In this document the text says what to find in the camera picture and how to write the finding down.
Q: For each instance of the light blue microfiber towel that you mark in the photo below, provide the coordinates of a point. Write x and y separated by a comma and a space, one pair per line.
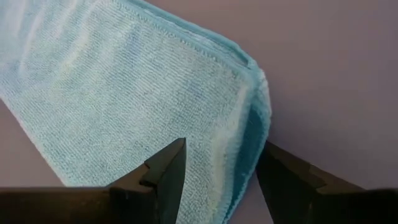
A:
124, 93

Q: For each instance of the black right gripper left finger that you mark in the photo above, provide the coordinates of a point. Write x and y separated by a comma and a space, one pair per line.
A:
140, 205

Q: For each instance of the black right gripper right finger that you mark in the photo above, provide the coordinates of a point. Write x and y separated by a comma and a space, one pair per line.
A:
295, 199

